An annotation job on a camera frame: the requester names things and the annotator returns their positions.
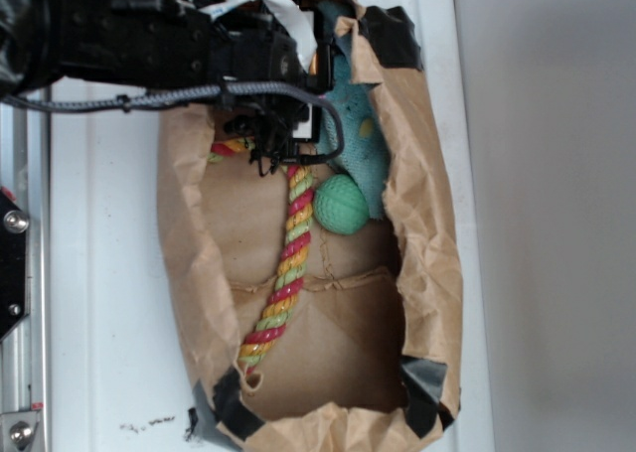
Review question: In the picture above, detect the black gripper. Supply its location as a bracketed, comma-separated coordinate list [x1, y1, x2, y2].
[211, 9, 334, 178]

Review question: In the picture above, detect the brown paper bag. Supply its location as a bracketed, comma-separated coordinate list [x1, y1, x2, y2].
[157, 0, 463, 451]

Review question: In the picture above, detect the red yellow green rope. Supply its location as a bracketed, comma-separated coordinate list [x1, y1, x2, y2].
[206, 136, 316, 377]

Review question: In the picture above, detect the grey braided cable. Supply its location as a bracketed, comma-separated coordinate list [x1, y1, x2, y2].
[0, 79, 346, 166]

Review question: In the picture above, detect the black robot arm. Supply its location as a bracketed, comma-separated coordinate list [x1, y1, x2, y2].
[1, 0, 345, 174]

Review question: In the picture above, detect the aluminium frame rail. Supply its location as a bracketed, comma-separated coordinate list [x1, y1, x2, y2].
[1, 104, 51, 451]

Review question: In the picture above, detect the light blue towel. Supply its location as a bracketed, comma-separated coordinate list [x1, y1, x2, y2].
[313, 0, 391, 223]

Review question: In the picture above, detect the black metal bracket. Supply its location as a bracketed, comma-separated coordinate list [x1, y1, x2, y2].
[0, 186, 30, 341]

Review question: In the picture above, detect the green rubber ball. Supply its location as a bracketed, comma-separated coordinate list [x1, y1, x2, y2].
[313, 174, 370, 235]

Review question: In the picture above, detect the white plastic tray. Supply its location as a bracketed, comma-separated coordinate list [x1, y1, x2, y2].
[47, 0, 495, 451]

